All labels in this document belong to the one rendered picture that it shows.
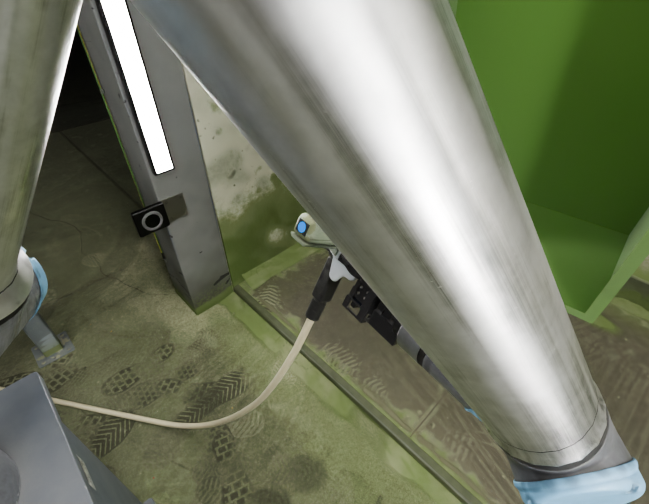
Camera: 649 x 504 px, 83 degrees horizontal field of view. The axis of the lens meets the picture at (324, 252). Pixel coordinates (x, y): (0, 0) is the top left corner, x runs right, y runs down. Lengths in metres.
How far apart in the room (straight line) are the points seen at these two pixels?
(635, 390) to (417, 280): 1.52
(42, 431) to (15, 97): 0.50
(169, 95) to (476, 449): 1.34
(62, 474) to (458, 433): 1.01
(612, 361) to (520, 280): 1.52
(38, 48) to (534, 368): 0.36
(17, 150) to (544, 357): 0.39
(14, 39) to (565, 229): 1.27
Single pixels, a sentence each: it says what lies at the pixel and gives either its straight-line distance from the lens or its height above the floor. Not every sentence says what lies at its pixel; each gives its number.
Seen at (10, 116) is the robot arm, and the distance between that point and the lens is 0.36.
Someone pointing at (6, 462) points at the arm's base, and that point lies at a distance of 0.68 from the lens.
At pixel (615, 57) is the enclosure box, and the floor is 0.98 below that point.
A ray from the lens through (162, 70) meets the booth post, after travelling 1.18.
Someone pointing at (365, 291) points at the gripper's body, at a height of 0.73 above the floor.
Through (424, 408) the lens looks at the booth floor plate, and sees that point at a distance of 1.31.
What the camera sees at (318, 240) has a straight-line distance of 0.60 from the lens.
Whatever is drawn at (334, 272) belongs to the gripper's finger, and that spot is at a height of 0.72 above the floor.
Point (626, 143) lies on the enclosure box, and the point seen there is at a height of 0.79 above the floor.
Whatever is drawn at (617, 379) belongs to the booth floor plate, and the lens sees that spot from 1.65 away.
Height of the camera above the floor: 1.18
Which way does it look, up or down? 40 degrees down
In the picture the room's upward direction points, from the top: straight up
